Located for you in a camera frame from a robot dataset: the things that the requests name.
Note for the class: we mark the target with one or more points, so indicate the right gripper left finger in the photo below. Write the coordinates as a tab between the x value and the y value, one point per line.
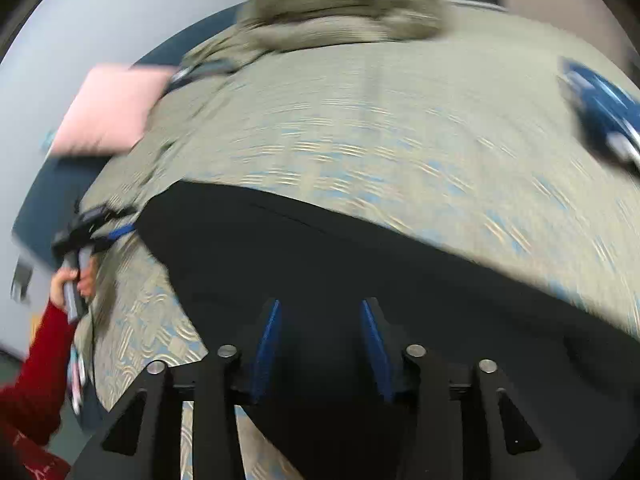
140	437

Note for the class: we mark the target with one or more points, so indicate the blue white folded garment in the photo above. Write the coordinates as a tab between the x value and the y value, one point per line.
608	116

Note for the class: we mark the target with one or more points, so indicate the black pants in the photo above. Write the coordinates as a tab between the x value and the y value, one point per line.
228	250

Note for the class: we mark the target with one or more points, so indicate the patterned beige blue bedspread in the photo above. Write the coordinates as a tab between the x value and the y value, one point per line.
463	142

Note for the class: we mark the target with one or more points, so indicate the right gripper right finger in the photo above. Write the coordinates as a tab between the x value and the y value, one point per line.
500	388

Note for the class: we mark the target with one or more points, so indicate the left hand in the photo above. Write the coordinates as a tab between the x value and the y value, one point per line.
84	281

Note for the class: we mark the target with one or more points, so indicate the red sleeved left forearm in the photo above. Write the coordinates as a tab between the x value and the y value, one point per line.
31	406

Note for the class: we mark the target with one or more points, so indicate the pink pillow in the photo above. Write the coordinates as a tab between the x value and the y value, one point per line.
109	112

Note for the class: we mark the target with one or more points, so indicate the rolled beige striped blanket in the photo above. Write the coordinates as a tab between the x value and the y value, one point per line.
264	26

